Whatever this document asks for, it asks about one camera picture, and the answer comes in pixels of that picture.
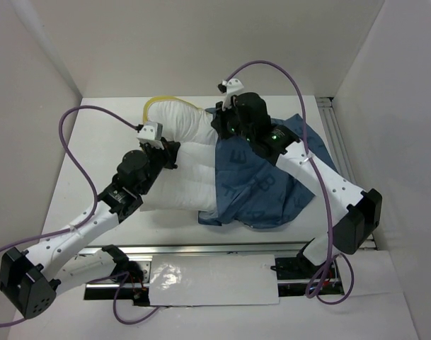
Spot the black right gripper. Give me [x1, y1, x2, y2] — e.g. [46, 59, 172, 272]
[209, 98, 253, 143]

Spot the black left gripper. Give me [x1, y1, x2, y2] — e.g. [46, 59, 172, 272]
[138, 137, 180, 196]

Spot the white pillow yellow underside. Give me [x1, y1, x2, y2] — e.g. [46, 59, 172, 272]
[140, 96, 217, 213]

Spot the blue printed pillowcase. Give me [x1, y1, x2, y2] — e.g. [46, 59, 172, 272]
[197, 106, 336, 231]

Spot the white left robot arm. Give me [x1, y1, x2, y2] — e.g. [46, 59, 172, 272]
[0, 139, 180, 319]

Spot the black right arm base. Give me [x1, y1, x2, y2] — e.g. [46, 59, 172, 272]
[270, 242, 344, 298]

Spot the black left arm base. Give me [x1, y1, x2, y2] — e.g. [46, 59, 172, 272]
[84, 245, 151, 307]

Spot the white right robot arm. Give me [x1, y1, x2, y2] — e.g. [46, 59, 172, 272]
[208, 92, 382, 278]

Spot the white glossy cover sheet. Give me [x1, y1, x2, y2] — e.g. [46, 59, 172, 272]
[149, 254, 280, 307]

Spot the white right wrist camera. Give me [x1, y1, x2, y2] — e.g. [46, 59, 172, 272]
[217, 78, 244, 111]

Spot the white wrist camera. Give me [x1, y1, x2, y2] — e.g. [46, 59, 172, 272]
[137, 121, 164, 149]
[217, 78, 244, 111]

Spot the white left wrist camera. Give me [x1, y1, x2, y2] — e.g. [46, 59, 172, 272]
[137, 121, 164, 149]

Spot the aluminium front rail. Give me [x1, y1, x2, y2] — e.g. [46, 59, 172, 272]
[79, 240, 377, 258]

